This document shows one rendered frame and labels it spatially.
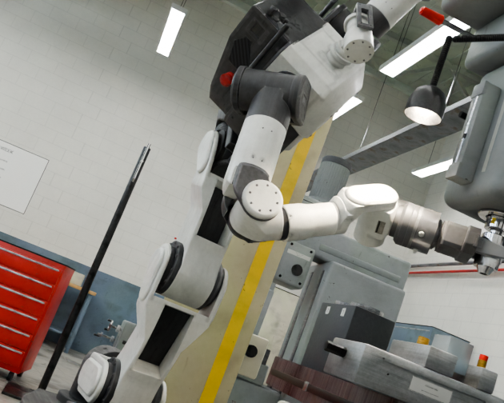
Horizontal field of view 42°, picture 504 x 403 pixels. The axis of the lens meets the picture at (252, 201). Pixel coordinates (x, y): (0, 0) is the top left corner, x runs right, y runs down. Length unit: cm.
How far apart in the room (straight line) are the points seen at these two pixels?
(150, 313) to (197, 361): 127
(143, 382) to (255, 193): 72
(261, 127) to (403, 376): 53
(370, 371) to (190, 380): 178
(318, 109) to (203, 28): 966
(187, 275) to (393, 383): 64
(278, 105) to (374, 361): 53
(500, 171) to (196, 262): 77
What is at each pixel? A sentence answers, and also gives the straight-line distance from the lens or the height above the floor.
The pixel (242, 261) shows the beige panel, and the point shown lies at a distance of 292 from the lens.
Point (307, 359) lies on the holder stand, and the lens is 183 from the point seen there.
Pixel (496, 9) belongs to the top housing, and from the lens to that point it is 152.
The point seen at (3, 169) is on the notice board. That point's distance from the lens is 1030.
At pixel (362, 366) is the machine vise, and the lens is 118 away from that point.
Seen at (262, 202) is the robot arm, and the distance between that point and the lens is 119.
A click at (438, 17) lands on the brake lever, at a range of 152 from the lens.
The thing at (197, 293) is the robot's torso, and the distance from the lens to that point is 166.
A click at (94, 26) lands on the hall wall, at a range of 1088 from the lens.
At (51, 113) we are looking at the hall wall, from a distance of 1044.
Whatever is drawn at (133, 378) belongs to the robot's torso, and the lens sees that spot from 173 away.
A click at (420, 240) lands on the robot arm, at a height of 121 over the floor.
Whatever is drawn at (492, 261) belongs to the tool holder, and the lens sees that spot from 133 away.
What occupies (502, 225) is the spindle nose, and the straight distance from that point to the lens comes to 135.
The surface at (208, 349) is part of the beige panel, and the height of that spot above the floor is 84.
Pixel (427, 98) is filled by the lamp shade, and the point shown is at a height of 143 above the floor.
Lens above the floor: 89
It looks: 12 degrees up
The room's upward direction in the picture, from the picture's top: 21 degrees clockwise
